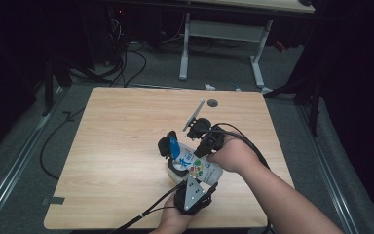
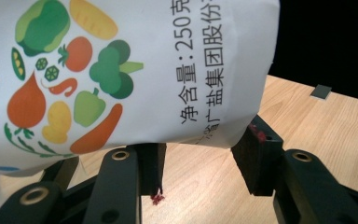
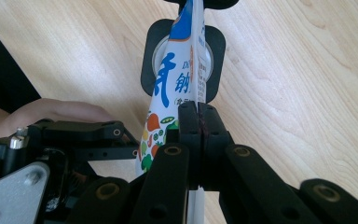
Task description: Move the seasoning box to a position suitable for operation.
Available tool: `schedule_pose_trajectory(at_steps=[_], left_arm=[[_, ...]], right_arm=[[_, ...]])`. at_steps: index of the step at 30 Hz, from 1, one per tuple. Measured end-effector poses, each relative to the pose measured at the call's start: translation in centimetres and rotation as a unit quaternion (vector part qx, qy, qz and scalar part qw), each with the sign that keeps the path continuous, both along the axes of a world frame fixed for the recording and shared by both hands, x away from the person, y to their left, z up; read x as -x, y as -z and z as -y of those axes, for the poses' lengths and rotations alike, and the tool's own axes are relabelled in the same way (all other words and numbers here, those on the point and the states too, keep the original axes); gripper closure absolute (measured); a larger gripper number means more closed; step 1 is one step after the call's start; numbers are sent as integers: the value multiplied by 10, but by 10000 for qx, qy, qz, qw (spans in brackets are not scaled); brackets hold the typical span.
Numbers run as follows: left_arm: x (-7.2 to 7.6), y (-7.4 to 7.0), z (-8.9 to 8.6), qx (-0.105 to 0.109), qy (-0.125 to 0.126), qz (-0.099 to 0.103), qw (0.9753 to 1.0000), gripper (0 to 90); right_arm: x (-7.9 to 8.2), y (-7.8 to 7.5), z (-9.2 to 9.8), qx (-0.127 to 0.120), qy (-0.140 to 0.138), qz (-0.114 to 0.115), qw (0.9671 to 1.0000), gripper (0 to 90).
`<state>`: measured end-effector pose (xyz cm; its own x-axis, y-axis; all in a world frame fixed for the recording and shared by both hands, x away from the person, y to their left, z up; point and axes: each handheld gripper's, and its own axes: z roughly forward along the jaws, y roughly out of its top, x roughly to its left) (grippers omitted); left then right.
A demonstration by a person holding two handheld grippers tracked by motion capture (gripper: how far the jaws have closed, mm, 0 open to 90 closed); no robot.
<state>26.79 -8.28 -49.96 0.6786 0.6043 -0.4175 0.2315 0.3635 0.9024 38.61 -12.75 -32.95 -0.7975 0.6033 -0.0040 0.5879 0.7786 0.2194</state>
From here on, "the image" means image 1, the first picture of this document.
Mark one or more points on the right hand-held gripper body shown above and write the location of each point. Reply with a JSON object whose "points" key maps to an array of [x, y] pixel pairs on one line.
{"points": [[212, 138]]}

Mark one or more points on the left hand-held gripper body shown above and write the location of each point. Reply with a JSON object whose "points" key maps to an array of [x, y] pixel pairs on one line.
{"points": [[191, 195]]}

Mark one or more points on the white and blue pouch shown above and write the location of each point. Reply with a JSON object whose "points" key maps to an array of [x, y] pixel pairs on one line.
{"points": [[194, 165]]}

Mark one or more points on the glass jar with black lid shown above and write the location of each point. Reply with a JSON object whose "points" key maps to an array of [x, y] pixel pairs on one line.
{"points": [[164, 146]]}

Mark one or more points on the person's right hand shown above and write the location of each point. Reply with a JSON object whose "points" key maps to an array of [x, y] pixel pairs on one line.
{"points": [[237, 156]]}

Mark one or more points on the person's left hand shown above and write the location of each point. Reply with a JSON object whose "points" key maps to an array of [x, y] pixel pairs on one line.
{"points": [[173, 222]]}

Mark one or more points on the white scrap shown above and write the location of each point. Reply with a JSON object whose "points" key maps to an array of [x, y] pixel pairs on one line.
{"points": [[209, 87]]}

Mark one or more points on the black metal stand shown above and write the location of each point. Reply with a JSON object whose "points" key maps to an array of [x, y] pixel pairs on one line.
{"points": [[315, 113], [47, 97]]}

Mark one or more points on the small red object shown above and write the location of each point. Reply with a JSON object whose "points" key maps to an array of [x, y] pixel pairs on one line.
{"points": [[280, 46]]}

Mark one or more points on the grey tape piece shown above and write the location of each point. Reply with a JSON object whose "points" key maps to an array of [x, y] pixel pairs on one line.
{"points": [[53, 200]]}

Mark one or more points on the desk with white metal frame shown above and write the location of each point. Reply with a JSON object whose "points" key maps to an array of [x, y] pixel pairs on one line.
{"points": [[220, 31]]}

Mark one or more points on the aluminium floor rail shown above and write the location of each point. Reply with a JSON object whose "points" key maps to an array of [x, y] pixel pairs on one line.
{"points": [[324, 169], [13, 169]]}

